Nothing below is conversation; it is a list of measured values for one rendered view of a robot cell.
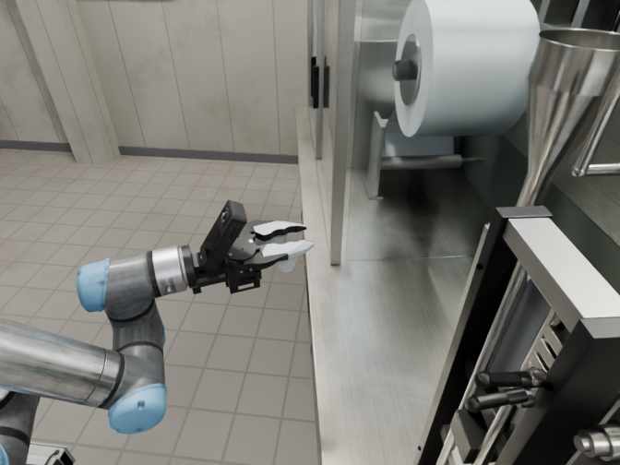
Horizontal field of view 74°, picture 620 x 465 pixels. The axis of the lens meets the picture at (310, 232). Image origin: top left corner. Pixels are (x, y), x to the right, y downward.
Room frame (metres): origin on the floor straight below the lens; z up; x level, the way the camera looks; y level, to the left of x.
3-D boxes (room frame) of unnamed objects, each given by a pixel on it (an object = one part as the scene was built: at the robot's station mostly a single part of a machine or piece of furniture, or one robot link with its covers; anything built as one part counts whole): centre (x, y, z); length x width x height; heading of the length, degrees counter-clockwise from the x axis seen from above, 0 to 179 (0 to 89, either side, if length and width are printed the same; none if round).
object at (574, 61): (0.64, -0.40, 1.50); 0.14 x 0.14 x 0.06
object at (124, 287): (0.47, 0.30, 1.21); 0.11 x 0.08 x 0.09; 109
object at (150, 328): (0.45, 0.29, 1.12); 0.11 x 0.08 x 0.11; 19
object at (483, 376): (0.20, -0.16, 1.37); 0.05 x 0.01 x 0.01; 93
